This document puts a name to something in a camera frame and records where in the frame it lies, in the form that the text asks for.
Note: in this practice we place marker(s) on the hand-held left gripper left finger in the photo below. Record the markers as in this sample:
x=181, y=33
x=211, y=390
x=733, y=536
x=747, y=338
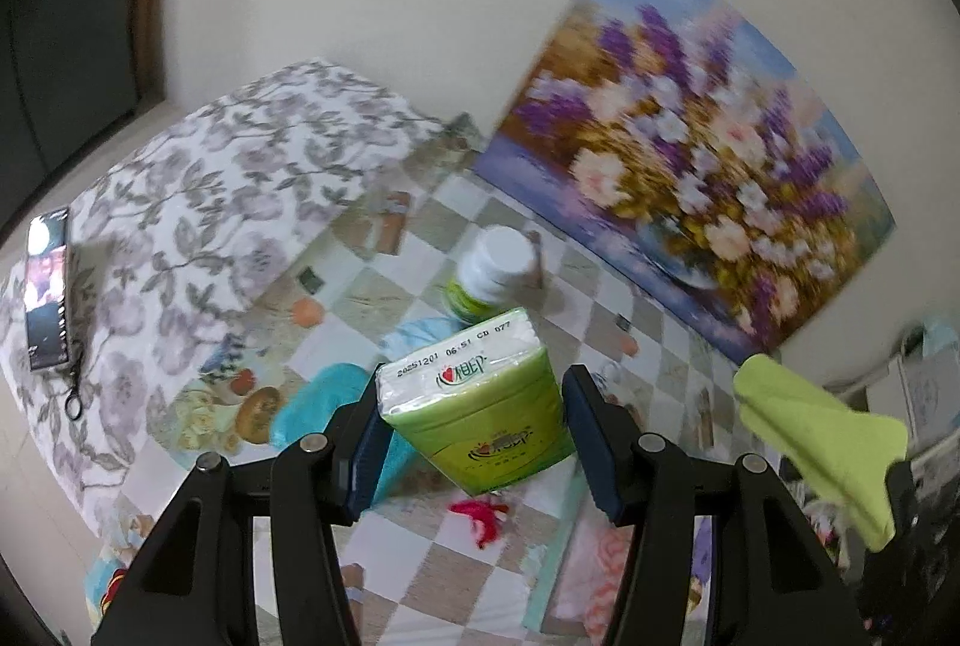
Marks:
x=366, y=466

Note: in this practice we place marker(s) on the flower painting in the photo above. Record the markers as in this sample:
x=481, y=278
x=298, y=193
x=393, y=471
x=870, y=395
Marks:
x=675, y=151

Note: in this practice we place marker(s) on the green tissue packet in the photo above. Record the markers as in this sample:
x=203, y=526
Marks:
x=480, y=406

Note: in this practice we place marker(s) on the teal plastic toy box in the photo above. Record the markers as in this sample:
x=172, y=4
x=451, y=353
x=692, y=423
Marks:
x=322, y=402

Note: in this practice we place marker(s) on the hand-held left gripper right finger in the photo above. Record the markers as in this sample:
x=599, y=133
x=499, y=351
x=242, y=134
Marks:
x=592, y=451

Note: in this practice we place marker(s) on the white pill bottle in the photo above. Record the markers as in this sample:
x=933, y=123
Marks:
x=491, y=271

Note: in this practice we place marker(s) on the smartphone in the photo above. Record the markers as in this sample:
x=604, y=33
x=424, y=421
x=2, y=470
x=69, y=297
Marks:
x=46, y=293

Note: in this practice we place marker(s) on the blue face mask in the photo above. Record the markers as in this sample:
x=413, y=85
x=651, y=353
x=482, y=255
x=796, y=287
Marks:
x=416, y=335

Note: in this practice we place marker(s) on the pink white striped towel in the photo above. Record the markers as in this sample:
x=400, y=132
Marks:
x=600, y=571

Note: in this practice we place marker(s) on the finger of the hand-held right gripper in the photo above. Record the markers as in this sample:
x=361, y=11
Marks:
x=902, y=503

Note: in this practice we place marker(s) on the white box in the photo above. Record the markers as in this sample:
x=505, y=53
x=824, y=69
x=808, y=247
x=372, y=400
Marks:
x=930, y=383

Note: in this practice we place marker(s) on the checked printed tablecloth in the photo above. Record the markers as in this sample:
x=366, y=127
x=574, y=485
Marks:
x=420, y=563

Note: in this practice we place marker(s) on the red tassel ornament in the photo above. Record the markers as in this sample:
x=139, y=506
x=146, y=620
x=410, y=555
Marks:
x=480, y=518

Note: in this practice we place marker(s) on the white tray with teal rim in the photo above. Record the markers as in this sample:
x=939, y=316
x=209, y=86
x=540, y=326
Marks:
x=547, y=586

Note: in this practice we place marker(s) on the green cloth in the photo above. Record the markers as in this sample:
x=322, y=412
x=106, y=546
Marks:
x=817, y=436

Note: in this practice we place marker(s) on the grey floral cloth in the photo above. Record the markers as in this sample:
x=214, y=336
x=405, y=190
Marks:
x=210, y=181

